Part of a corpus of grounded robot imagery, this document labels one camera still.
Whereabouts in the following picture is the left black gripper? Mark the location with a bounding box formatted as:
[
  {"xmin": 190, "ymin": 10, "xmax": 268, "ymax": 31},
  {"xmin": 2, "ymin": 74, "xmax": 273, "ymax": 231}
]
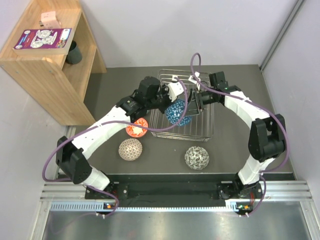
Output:
[{"xmin": 146, "ymin": 84, "xmax": 178, "ymax": 114}]

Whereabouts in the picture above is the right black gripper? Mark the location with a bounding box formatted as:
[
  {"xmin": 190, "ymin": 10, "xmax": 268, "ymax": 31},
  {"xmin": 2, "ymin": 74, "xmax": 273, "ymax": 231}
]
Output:
[{"xmin": 179, "ymin": 88, "xmax": 216, "ymax": 118}]

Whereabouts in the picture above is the blue triangle patterned bowl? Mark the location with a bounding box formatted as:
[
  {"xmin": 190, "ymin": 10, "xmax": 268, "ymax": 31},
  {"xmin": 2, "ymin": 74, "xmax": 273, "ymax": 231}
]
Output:
[{"xmin": 165, "ymin": 99, "xmax": 192, "ymax": 127}]

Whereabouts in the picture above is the metal wire dish rack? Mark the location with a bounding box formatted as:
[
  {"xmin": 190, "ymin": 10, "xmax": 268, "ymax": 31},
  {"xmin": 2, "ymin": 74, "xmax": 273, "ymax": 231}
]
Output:
[{"xmin": 149, "ymin": 69, "xmax": 214, "ymax": 142}]

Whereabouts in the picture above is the black white paisley bowl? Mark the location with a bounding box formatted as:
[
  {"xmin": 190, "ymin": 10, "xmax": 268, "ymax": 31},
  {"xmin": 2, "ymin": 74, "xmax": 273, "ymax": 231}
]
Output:
[{"xmin": 184, "ymin": 146, "xmax": 210, "ymax": 171}]

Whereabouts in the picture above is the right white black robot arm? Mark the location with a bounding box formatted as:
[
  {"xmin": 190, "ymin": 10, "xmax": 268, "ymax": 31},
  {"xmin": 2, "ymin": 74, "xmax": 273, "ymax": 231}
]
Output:
[{"xmin": 188, "ymin": 71, "xmax": 289, "ymax": 200}]

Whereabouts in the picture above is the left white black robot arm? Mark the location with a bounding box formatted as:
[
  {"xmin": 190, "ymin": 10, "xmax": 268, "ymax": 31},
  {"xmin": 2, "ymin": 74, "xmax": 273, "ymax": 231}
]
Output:
[{"xmin": 55, "ymin": 76, "xmax": 184, "ymax": 199}]

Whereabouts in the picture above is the red floral bowl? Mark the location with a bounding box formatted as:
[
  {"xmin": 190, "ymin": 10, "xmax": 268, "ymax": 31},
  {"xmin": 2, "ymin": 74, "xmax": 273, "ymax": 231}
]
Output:
[{"xmin": 125, "ymin": 118, "xmax": 149, "ymax": 138}]

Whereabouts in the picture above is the beige lattice patterned bowl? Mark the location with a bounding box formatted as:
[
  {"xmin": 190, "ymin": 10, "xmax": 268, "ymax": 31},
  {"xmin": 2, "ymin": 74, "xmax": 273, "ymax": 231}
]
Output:
[{"xmin": 118, "ymin": 138, "xmax": 143, "ymax": 161}]

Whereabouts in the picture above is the dark grey cup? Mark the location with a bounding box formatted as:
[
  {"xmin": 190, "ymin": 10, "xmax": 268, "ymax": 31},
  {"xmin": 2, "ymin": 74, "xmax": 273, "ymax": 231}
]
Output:
[{"xmin": 65, "ymin": 40, "xmax": 83, "ymax": 65}]

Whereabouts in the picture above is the wooden shelf unit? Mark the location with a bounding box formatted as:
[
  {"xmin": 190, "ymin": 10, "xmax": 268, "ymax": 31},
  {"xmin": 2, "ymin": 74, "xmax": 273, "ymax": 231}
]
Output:
[{"xmin": 0, "ymin": 0, "xmax": 107, "ymax": 126}]

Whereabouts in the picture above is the purple book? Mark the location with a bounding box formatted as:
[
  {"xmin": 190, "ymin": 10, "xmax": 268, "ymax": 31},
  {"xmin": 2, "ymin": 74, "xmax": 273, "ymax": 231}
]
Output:
[{"xmin": 12, "ymin": 28, "xmax": 74, "ymax": 56}]

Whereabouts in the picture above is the pink power adapter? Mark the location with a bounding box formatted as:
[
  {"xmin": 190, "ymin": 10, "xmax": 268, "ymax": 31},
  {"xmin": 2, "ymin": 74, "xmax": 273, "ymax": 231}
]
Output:
[{"xmin": 39, "ymin": 11, "xmax": 61, "ymax": 29}]

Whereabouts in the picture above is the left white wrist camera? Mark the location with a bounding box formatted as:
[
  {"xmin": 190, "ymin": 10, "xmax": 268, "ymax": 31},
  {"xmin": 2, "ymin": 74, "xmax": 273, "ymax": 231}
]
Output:
[{"xmin": 167, "ymin": 75, "xmax": 184, "ymax": 103}]

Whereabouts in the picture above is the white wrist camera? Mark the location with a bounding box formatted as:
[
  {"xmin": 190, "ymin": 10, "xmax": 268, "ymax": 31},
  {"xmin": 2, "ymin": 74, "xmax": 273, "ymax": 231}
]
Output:
[
  {"xmin": 188, "ymin": 71, "xmax": 201, "ymax": 84},
  {"xmin": 167, "ymin": 75, "xmax": 184, "ymax": 103}
]

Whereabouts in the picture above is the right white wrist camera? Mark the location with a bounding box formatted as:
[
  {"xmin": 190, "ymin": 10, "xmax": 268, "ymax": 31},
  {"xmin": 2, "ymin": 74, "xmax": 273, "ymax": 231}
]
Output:
[{"xmin": 188, "ymin": 71, "xmax": 201, "ymax": 84}]

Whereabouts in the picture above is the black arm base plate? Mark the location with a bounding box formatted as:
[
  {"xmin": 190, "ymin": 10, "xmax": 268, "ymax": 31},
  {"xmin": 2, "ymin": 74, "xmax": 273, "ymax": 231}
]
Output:
[{"xmin": 85, "ymin": 181, "xmax": 262, "ymax": 202}]

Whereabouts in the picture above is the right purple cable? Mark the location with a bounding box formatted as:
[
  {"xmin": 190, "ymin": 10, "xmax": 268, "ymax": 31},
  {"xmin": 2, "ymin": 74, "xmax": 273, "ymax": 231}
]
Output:
[{"xmin": 190, "ymin": 52, "xmax": 291, "ymax": 217}]

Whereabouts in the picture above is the aluminium rail frame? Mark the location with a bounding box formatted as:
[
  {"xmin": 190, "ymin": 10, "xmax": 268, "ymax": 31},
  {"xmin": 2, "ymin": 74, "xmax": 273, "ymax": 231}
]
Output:
[{"xmin": 30, "ymin": 174, "xmax": 320, "ymax": 240}]

